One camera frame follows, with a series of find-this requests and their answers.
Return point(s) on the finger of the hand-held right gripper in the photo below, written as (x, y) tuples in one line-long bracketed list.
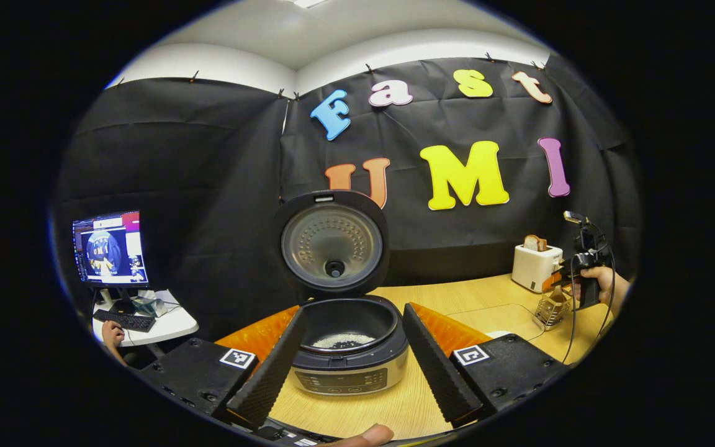
[(553, 282)]

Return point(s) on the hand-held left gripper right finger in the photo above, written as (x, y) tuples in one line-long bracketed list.
[(438, 372)]

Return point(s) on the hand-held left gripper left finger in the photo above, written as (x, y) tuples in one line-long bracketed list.
[(270, 372)]

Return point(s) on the wooden spoon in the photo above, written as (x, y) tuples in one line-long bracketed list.
[(556, 297)]

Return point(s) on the clear container of rice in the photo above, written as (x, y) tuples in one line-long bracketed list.
[(500, 320)]

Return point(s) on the white rice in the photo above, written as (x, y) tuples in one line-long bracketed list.
[(342, 340)]

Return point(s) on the dark grey rice cooker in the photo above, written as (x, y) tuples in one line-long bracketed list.
[(357, 372)]

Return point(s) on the white toaster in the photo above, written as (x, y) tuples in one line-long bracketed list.
[(534, 270)]

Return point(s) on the bread slice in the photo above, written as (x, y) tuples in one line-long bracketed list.
[(535, 243)]

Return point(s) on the white side table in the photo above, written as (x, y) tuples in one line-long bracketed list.
[(171, 323)]

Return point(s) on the crumpled greenish wrapper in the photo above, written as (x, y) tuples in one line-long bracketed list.
[(146, 305)]

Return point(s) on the black keyboard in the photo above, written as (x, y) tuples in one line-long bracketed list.
[(125, 320)]

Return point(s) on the black backdrop cloth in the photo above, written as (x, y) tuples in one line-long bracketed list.
[(208, 186)]

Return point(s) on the computer monitor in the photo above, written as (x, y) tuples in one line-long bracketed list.
[(109, 248)]

